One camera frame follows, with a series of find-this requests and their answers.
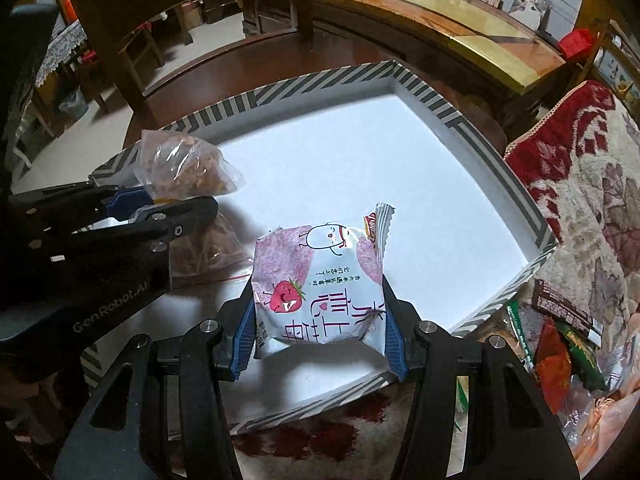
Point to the wooden shelf cabinet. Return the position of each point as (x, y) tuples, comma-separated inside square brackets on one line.
[(614, 61)]

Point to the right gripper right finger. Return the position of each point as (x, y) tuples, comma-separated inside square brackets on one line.
[(511, 433)]

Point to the dark green snack packet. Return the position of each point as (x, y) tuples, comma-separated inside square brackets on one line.
[(584, 361)]

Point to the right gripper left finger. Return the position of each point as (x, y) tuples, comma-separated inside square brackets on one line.
[(122, 432)]

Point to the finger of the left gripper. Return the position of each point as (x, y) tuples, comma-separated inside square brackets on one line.
[(81, 201), (149, 227)]

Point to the red gift bag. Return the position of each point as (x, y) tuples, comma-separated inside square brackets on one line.
[(576, 46)]

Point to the wooden coffee table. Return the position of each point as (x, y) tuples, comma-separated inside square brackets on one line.
[(466, 44)]

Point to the pink satin quilt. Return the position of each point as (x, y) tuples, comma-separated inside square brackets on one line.
[(604, 424)]

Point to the striped white storage box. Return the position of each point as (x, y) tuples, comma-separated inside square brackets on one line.
[(465, 235)]

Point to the red orange snack packet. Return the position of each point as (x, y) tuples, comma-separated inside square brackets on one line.
[(552, 366)]

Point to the green round cake packet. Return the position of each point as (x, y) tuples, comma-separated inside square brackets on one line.
[(523, 332)]

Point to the strawberry snack packet white pink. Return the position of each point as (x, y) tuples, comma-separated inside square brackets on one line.
[(321, 284)]

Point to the clear bag brown snacks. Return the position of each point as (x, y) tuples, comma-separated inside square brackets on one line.
[(176, 166), (207, 251)]

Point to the dark brown snack bar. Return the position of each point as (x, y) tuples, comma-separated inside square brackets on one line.
[(546, 300)]

